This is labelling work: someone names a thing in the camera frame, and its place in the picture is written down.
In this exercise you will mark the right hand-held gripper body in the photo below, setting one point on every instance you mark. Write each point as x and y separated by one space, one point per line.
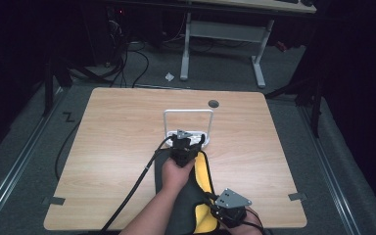
230 210

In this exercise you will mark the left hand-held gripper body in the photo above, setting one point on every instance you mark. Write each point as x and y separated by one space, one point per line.
182 148

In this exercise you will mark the white towel rack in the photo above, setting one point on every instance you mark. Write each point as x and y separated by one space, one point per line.
196 134

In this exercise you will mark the person's left hand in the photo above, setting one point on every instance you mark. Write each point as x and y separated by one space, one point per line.
174 176

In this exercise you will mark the person's right hand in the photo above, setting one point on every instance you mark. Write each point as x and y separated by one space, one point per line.
256 225

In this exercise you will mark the grey tape piece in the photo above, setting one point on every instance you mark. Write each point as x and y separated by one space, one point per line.
297 196
57 200

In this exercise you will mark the white paper scrap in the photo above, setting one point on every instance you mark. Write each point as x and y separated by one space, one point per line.
169 77

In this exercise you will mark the white-legged wooden desk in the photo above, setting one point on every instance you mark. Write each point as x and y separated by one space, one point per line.
225 31

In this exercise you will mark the black metal stand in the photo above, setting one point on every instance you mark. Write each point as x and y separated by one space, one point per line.
48 84
316 107

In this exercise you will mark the metal floor rail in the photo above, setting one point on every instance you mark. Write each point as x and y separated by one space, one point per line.
328 169
16 164

